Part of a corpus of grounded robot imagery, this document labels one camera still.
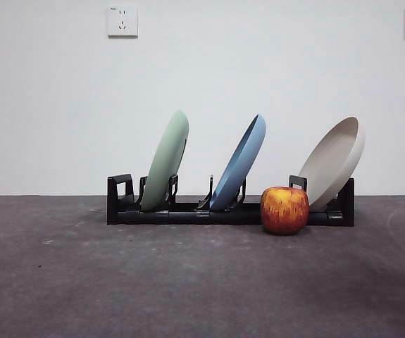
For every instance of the red yellow apple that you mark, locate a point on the red yellow apple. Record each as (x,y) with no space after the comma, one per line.
(285,211)

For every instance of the white wall socket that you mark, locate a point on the white wall socket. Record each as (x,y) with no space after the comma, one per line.
(123,21)

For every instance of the black plate rack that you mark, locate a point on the black plate rack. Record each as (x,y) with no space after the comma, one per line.
(181,217)

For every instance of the green plate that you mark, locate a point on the green plate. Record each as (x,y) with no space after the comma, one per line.
(167,155)

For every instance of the blue plate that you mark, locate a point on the blue plate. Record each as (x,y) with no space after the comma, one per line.
(239,165)

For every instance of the beige plate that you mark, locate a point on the beige plate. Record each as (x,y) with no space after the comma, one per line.
(332,162)

